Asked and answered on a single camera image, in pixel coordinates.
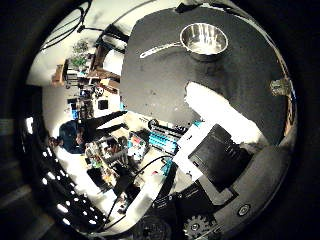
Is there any teal storage rack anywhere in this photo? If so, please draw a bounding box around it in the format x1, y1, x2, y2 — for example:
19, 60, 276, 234
147, 129, 182, 155

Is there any wooden shelf unit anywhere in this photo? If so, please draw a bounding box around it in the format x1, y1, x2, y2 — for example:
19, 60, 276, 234
51, 43, 122, 95

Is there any person in dark blue clothes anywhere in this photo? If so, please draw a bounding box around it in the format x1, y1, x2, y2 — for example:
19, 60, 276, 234
46, 110, 129, 155

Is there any green plant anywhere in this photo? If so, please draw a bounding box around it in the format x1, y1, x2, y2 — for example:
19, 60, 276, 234
70, 39, 90, 69

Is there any thin black cable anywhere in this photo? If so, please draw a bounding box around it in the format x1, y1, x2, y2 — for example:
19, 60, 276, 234
102, 154, 175, 232

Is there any steel saucepan with long handle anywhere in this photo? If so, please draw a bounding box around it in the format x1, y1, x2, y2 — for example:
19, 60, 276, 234
139, 22, 230, 63

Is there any black hanging cable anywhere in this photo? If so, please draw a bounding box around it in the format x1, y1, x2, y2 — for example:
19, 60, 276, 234
39, 1, 105, 53

